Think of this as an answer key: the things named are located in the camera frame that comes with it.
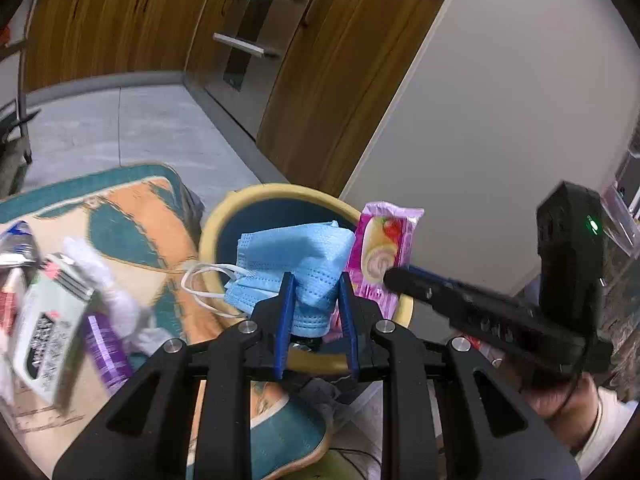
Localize teal and orange rug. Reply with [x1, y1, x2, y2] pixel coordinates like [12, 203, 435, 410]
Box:
[0, 162, 333, 480]

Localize white tissue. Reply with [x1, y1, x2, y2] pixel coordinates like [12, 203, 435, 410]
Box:
[62, 236, 176, 357]

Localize white cardboard box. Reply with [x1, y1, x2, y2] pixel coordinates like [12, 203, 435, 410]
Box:
[12, 254, 104, 409]

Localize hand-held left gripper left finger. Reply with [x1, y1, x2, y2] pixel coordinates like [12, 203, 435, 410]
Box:
[52, 272, 296, 480]

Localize purple tube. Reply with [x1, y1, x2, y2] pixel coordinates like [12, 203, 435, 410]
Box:
[82, 311, 134, 392]

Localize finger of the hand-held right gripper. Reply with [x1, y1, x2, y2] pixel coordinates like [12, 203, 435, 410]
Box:
[382, 266, 481, 327]

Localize pink snack packet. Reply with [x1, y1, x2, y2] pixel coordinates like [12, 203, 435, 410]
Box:
[330, 201, 426, 347]

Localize red and white wrapper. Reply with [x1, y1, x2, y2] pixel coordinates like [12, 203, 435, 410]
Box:
[0, 267, 24, 342]

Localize person's right hand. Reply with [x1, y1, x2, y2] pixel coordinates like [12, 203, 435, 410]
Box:
[500, 360, 601, 453]

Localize yellow-green tennis ball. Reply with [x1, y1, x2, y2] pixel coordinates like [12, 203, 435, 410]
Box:
[280, 452, 374, 480]

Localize blue face mask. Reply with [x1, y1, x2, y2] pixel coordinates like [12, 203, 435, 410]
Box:
[181, 220, 357, 339]

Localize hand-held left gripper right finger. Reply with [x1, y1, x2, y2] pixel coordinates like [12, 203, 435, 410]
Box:
[337, 271, 583, 480]

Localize wooden kitchen cabinet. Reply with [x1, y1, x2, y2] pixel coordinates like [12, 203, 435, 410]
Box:
[22, 0, 462, 200]

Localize white patterned paper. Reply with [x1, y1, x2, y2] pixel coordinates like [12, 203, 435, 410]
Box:
[327, 384, 392, 463]

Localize blue bin with yellow rim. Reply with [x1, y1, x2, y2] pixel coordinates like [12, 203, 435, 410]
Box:
[198, 182, 416, 377]

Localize person's right forearm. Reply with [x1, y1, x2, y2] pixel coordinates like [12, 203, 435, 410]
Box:
[572, 389, 640, 473]

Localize silver foil pack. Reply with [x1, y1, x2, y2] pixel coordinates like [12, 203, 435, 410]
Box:
[0, 220, 42, 272]

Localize stainless steel oven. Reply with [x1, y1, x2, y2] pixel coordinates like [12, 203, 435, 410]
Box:
[202, 0, 327, 142]

